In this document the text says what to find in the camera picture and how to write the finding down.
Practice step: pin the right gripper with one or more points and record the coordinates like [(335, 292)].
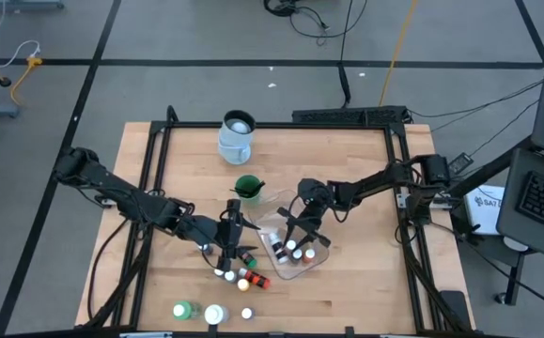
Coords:
[(314, 197)]

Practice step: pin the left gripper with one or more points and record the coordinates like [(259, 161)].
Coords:
[(229, 232)]

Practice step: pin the orange paint bottle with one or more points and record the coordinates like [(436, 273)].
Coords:
[(309, 255)]

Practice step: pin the clear plastic bin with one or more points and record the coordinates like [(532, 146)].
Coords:
[(264, 220)]

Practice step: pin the red paint bottle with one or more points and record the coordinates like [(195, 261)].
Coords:
[(255, 279)]

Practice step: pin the grey paint bottle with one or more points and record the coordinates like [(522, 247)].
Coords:
[(230, 276)]

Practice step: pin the purple paint bottle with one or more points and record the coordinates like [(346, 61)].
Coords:
[(204, 249), (247, 313)]

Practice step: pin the paint brush gold ferrule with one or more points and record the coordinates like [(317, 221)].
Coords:
[(241, 191)]

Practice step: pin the yellow paint bottle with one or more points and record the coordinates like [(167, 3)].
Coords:
[(243, 284)]

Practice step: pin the black-bristle brush silver ferrule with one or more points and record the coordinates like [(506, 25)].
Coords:
[(258, 188)]

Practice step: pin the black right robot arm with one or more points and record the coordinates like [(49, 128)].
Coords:
[(375, 180)]

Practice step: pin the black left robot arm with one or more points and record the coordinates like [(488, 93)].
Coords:
[(112, 188)]

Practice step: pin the paint bottle with white cap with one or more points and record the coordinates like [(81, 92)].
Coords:
[(218, 272)]

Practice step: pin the large green paint bottle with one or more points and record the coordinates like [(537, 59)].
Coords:
[(181, 311)]

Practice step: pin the green plastic cup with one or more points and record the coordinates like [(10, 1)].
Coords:
[(253, 202)]

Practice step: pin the white mug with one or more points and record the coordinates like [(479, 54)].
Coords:
[(234, 145)]

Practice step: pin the black power strip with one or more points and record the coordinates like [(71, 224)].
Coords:
[(346, 115)]

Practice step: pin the black pad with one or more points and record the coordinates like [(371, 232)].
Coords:
[(455, 307)]

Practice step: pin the white printed box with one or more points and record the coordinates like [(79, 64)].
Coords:
[(487, 211)]

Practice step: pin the black laptop stand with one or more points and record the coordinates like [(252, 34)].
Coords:
[(515, 281)]

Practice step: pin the black floor disc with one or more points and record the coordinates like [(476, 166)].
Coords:
[(4, 82)]

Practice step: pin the black aluminium table frame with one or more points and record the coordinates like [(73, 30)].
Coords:
[(276, 125)]

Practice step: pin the silver bracket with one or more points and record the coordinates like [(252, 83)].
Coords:
[(144, 334)]

